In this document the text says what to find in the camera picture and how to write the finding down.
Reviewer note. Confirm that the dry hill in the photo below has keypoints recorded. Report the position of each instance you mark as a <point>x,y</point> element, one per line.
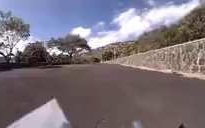
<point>113,45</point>

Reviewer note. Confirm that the grey asphalt road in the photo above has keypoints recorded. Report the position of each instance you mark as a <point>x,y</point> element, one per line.
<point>116,90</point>

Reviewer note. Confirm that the broad flat-topped tree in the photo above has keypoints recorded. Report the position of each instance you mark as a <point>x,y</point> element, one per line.
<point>71,43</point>

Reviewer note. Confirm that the round dark bush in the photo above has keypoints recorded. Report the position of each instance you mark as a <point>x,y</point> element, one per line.
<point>35,53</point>

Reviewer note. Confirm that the robot's own part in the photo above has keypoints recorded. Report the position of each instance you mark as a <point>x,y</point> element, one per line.
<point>137,124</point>

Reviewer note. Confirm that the wooded slope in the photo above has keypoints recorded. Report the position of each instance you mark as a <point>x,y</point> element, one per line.
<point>190,23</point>

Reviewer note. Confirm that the sparse tall tree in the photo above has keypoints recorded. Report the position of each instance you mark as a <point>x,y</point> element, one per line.
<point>10,30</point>

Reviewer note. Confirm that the grey stone wall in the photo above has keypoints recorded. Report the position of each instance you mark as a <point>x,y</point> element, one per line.
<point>190,56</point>

